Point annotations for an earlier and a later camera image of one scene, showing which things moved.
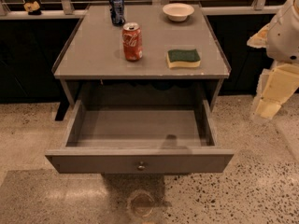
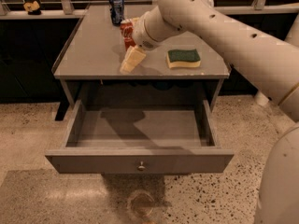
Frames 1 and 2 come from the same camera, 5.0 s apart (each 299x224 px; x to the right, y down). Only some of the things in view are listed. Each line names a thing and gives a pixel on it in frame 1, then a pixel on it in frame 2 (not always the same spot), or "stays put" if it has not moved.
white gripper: [284, 36] -> [142, 35]
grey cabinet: [149, 62] stays put
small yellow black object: [33, 8] stays put
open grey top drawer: [139, 136] stays put
